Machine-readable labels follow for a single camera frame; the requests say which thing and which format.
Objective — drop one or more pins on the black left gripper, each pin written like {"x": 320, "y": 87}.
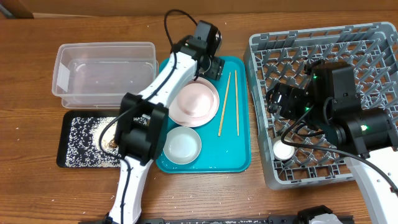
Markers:
{"x": 216, "y": 72}

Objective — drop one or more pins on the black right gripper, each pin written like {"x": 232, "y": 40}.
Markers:
{"x": 274, "y": 100}

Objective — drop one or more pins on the wooden chopstick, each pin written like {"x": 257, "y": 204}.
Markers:
{"x": 237, "y": 101}
{"x": 224, "y": 105}

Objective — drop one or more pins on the white large plate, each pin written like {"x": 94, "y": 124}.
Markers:
{"x": 181, "y": 118}

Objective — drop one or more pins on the pink small plate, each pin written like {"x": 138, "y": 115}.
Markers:
{"x": 195, "y": 100}

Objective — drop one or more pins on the grey bowl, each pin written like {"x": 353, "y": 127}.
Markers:
{"x": 182, "y": 146}

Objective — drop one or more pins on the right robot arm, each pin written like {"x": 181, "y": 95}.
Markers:
{"x": 366, "y": 138}

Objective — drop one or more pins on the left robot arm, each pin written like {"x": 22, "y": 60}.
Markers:
{"x": 141, "y": 127}

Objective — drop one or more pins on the grey dishwasher rack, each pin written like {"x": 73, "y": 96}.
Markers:
{"x": 280, "y": 57}

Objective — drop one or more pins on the black food waste tray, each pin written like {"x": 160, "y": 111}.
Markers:
{"x": 66, "y": 125}

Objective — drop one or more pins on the white cup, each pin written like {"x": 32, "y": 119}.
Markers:
{"x": 282, "y": 152}

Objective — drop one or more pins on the teal plastic tray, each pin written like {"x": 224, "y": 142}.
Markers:
{"x": 228, "y": 153}

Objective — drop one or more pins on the brown food scrap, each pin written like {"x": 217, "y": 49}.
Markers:
{"x": 111, "y": 144}

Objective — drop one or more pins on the clear plastic bin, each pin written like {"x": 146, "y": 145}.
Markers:
{"x": 97, "y": 75}

